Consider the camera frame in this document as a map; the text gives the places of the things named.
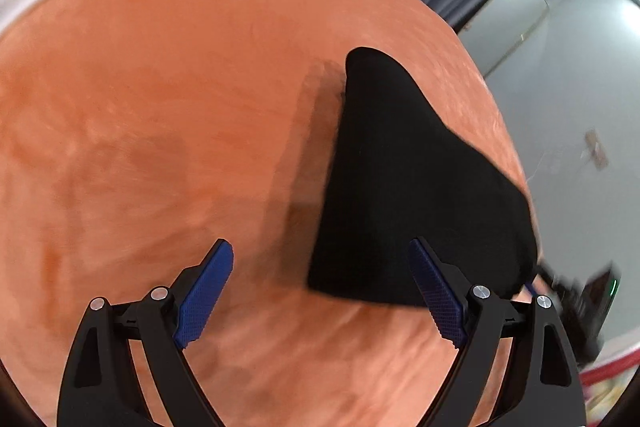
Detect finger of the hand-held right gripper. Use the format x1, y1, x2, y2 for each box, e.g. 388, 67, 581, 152
522, 264, 556, 300

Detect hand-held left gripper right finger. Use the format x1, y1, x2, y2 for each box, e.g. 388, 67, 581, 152
407, 237, 587, 427

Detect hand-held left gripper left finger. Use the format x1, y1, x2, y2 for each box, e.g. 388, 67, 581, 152
56, 238, 234, 427

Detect black pants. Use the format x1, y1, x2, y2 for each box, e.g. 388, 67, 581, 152
306, 47, 541, 308

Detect colourful floor rug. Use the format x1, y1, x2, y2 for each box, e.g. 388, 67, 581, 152
580, 352, 633, 408

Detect orange plush blanket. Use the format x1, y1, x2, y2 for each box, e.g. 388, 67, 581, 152
0, 0, 538, 427

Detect standing mirror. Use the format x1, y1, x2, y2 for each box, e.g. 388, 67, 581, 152
457, 0, 551, 80

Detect wall power outlet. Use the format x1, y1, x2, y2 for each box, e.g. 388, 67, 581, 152
584, 131, 610, 170

